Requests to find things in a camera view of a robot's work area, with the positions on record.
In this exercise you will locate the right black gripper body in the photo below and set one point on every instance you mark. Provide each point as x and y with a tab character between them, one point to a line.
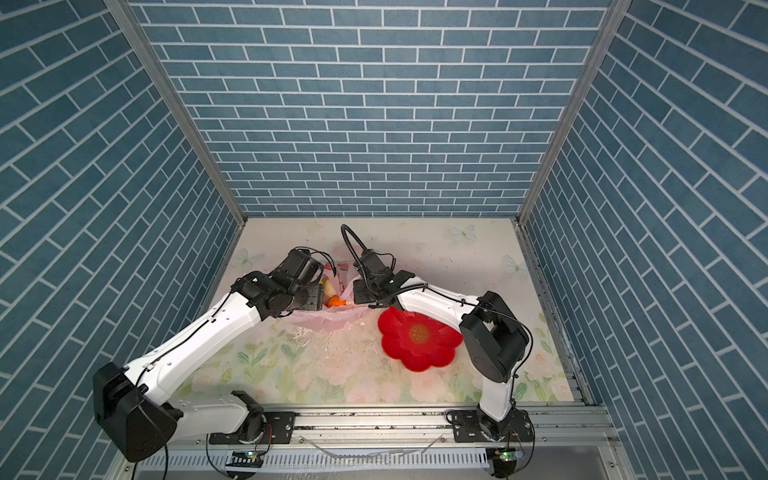
363	292

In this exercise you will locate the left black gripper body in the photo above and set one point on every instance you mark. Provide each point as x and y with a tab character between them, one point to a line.
311	297

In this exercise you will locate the orange fake fruit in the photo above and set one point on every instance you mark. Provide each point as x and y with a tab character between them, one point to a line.
335	301

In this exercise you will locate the pink plastic bag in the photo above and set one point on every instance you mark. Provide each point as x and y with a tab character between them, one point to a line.
330	319

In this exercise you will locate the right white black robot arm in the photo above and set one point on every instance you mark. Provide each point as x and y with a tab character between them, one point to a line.
422	326

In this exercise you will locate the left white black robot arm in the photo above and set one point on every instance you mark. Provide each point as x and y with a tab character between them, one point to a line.
132	402

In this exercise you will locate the yellow fake banana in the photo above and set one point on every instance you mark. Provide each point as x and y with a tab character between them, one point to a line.
329	288

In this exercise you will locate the red flower-shaped plate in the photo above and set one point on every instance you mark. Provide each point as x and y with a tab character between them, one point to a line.
419	342

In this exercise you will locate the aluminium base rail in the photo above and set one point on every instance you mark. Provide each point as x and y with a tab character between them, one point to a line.
568	442

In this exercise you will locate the left metal corner post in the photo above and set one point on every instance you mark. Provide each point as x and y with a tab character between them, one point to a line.
129	25

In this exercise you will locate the metal corner post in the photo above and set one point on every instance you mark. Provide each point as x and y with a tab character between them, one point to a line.
129	25
594	59

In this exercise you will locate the right metal corner post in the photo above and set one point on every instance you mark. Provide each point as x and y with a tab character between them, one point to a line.
594	59

